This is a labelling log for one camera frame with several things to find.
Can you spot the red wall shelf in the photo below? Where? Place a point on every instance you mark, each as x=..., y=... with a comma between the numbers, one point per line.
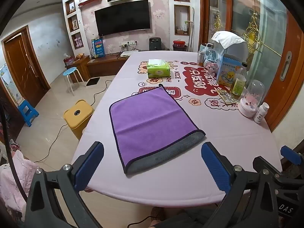
x=90, y=0

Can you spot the snow globe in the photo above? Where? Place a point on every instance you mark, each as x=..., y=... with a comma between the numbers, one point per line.
x=211, y=55

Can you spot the brown wooden door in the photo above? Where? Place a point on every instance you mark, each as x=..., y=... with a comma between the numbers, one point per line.
x=22, y=68

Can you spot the wall poster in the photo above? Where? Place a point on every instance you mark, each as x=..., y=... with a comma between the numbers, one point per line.
x=9, y=83

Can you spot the green liquid bottle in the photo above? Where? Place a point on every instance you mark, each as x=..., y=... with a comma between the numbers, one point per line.
x=238, y=83

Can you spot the white set-top box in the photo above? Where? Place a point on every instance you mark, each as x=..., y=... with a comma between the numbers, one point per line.
x=129, y=53

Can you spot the pink printed tablecloth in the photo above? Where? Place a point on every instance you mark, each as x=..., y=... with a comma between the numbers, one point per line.
x=213, y=128

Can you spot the black wall television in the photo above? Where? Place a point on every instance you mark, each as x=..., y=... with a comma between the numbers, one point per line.
x=122, y=17

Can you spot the wooden television cabinet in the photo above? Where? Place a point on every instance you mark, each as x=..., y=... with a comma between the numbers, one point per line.
x=102, y=64

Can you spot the blue printed box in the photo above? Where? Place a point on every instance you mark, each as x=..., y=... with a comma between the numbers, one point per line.
x=97, y=48

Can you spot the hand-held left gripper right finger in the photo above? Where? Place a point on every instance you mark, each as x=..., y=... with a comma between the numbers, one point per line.
x=215, y=168

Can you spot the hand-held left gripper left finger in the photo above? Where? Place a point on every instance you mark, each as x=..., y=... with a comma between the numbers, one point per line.
x=88, y=165

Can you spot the pink tissue box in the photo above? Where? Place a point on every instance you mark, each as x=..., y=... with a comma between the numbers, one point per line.
x=68, y=60

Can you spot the white pill bottle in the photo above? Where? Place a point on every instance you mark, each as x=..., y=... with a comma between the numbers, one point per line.
x=260, y=114

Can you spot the wooden framed glass door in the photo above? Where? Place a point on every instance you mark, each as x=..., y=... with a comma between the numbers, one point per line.
x=268, y=28

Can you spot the pink plush toy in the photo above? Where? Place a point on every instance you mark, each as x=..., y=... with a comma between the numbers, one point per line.
x=211, y=67

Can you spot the pink crumpled cloth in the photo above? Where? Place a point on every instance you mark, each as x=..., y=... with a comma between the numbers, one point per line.
x=14, y=185

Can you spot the black air fryer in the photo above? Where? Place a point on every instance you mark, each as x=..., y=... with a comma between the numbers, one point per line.
x=154, y=44

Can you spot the silver blister pack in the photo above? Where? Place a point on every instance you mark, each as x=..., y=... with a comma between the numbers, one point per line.
x=226, y=97

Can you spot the red round container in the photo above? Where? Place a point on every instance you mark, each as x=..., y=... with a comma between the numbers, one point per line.
x=179, y=45

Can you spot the purple towel with grey underside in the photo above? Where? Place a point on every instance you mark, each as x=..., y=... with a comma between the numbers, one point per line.
x=147, y=118

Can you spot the glass dome with pink base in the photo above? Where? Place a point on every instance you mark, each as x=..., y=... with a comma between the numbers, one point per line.
x=251, y=99

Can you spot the yellow plastic stool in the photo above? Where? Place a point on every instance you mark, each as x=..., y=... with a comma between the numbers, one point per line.
x=79, y=117

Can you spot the black floor scale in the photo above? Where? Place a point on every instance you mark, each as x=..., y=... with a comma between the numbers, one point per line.
x=92, y=82

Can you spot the blue plastic step stool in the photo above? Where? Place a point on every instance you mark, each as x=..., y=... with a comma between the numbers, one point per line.
x=27, y=110

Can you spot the blue cartoon carton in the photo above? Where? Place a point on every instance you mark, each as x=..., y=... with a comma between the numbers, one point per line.
x=227, y=72

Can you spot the blue round stool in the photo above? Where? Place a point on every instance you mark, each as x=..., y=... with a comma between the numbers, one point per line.
x=71, y=71

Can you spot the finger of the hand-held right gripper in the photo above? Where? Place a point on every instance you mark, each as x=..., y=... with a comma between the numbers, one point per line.
x=290, y=154
x=268, y=167

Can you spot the white cloth cover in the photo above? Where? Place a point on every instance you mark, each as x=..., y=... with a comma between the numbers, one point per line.
x=228, y=39

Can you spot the glass jar with metal lid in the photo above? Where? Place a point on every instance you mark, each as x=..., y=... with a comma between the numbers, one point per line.
x=200, y=59

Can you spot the green tissue pack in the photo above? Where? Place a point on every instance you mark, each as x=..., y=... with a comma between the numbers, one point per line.
x=158, y=68

